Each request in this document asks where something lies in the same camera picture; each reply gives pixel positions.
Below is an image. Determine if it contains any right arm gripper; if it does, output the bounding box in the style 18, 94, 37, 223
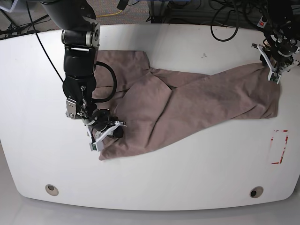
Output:
85, 109, 126, 142

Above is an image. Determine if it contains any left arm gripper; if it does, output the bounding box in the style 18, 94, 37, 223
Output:
252, 37, 300, 75

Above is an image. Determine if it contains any mauve T-shirt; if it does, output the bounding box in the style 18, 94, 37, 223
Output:
97, 51, 281, 160

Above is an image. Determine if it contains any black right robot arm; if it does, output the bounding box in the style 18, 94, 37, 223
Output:
40, 0, 124, 143

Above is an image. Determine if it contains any red tape rectangle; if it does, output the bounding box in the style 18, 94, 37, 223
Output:
268, 130, 289, 165

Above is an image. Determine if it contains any left table grommet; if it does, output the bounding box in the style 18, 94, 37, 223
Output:
45, 184, 59, 196

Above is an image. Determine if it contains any table grommet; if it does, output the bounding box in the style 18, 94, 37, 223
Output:
45, 184, 59, 196
249, 186, 264, 198

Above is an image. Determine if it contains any right table grommet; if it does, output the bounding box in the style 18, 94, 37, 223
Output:
249, 186, 264, 198

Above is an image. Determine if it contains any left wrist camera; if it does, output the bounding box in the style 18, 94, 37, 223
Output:
268, 71, 281, 84

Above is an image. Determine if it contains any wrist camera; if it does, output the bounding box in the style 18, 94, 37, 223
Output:
90, 141, 104, 152
268, 71, 281, 84

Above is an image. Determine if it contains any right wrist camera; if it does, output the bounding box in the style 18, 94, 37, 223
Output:
90, 141, 104, 152

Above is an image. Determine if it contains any power strip red switch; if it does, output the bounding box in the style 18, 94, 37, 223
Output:
257, 16, 268, 29

